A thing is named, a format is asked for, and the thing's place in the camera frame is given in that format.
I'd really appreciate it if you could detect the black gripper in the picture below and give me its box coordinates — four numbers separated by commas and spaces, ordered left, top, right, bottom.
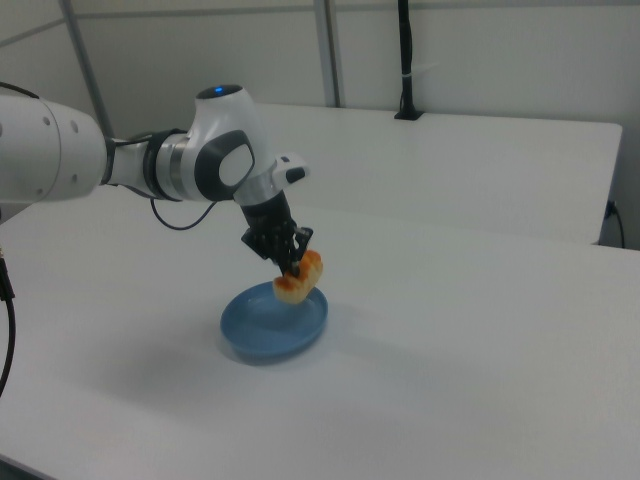
240, 193, 316, 277

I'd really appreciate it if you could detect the orange glazed bread loaf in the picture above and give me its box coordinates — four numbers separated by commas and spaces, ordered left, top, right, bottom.
272, 250, 326, 305

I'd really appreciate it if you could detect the blue oval plate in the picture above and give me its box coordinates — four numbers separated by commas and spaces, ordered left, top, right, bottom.
220, 279, 331, 367

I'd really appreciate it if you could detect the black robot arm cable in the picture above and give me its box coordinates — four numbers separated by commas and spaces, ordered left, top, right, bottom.
106, 128, 217, 232

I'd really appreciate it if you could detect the wide aluminium frame post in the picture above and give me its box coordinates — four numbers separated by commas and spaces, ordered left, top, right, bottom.
313, 0, 347, 108

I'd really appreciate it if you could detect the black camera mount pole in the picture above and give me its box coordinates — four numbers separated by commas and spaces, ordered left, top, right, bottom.
396, 0, 417, 114

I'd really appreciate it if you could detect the slanted aluminium frame post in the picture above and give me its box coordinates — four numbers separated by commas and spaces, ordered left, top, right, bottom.
58, 0, 115, 137

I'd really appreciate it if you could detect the thick black foreground cable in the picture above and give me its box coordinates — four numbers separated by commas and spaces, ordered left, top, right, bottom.
0, 245, 20, 397

